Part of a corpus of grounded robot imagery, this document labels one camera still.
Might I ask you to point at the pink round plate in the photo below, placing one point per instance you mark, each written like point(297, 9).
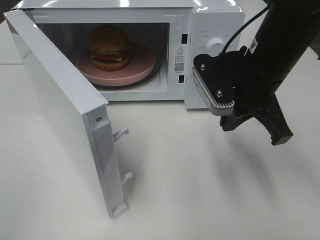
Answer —
point(142, 62)

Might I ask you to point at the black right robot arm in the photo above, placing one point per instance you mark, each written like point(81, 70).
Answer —
point(285, 33)

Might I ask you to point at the white microwave door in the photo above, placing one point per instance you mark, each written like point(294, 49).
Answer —
point(76, 110)

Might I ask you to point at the white upper power knob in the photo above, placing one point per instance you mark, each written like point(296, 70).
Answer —
point(214, 46)

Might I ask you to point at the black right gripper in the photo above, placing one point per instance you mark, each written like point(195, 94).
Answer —
point(255, 86)

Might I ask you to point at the white warning label sticker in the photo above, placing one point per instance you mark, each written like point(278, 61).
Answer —
point(179, 59)

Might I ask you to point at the burger with lettuce and tomato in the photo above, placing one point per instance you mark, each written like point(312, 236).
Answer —
point(109, 47)

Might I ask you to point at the white microwave oven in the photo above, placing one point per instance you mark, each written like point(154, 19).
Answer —
point(165, 36)

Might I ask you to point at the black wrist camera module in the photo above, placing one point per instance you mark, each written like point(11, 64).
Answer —
point(216, 78)

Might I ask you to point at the glass microwave turntable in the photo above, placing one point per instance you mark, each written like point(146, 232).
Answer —
point(155, 71)

